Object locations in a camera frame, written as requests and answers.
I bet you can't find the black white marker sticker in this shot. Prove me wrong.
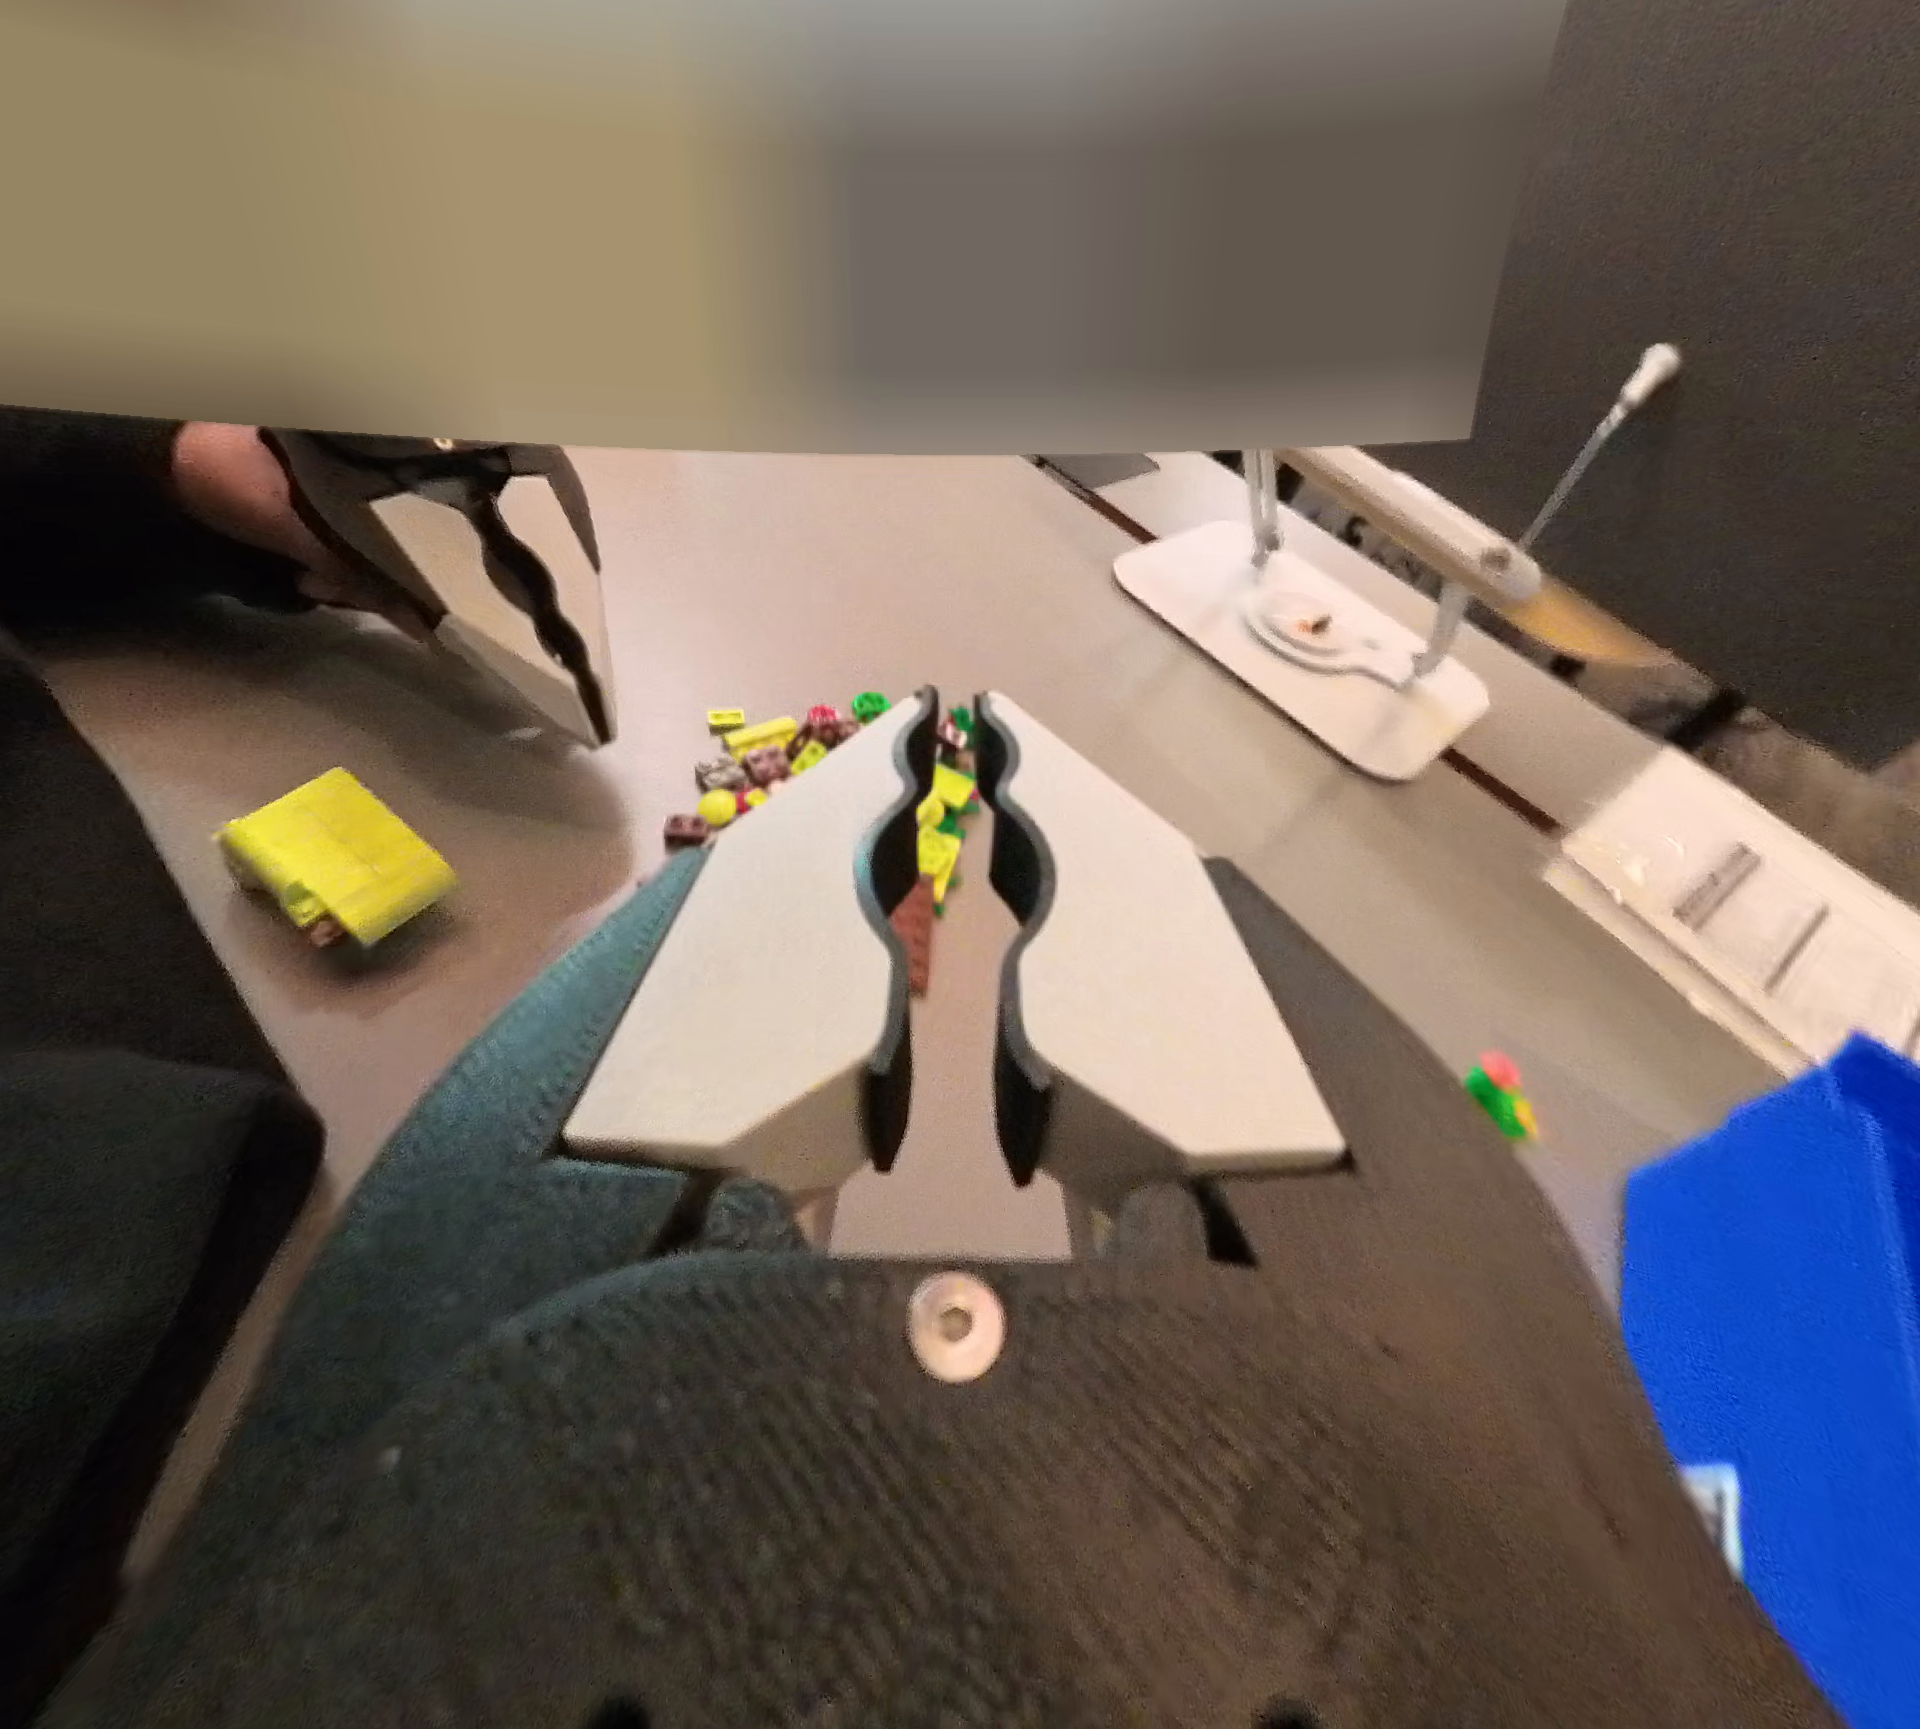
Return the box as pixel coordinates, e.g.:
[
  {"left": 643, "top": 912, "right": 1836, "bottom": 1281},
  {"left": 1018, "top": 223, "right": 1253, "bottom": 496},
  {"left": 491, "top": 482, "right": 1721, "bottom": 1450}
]
[{"left": 1679, "top": 1457, "right": 1745, "bottom": 1583}]

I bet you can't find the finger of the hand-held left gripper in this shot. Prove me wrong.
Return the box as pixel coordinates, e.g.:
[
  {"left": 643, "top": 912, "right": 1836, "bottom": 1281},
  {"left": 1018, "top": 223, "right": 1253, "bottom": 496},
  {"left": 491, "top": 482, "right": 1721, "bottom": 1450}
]
[
  {"left": 366, "top": 491, "right": 598, "bottom": 744},
  {"left": 503, "top": 476, "right": 619, "bottom": 747}
]

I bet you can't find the laminated paper sheet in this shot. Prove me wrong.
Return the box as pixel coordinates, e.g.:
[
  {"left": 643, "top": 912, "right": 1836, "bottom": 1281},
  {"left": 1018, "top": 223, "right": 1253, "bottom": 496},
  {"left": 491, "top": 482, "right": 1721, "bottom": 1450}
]
[{"left": 1541, "top": 744, "right": 1920, "bottom": 1075}]

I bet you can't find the black monitor screen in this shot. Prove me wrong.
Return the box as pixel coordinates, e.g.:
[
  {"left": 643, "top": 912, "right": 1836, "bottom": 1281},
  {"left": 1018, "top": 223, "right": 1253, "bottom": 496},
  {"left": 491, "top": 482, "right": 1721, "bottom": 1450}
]
[{"left": 1378, "top": 0, "right": 1920, "bottom": 775}]

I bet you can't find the white monitor stand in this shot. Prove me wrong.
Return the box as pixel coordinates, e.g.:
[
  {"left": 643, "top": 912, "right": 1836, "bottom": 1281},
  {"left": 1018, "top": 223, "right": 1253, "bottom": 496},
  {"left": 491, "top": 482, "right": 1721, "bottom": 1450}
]
[{"left": 1110, "top": 344, "right": 1683, "bottom": 782}]

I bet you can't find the pile of loose toy bricks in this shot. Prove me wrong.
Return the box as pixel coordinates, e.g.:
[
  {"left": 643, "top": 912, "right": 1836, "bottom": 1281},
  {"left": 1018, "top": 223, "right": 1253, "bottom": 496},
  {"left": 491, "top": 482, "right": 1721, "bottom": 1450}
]
[{"left": 693, "top": 684, "right": 992, "bottom": 998}]

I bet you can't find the large lime brick assembly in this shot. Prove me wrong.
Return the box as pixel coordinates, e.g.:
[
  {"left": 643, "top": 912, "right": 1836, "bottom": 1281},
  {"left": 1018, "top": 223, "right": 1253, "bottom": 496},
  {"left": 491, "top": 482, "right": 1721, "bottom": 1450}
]
[{"left": 215, "top": 765, "right": 460, "bottom": 949}]

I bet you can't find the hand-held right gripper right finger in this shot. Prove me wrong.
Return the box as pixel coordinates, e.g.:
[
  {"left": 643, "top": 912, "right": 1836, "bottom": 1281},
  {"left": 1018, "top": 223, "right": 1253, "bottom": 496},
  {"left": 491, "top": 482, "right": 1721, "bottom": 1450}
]
[{"left": 971, "top": 689, "right": 1347, "bottom": 1193}]

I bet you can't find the person's left hand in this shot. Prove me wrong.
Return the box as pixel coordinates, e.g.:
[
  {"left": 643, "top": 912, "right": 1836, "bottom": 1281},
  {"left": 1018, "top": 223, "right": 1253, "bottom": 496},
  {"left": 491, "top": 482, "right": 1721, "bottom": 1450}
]
[{"left": 167, "top": 423, "right": 350, "bottom": 605}]

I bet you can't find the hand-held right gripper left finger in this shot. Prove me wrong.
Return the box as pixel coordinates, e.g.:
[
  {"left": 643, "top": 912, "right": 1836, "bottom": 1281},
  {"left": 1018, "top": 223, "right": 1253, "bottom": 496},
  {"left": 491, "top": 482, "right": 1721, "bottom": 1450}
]
[{"left": 560, "top": 684, "right": 942, "bottom": 1189}]

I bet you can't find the blue plastic bin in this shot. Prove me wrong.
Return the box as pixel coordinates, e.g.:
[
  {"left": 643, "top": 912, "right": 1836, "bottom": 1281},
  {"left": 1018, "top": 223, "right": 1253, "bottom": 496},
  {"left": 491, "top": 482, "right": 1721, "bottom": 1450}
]
[{"left": 1616, "top": 1029, "right": 1920, "bottom": 1729}]

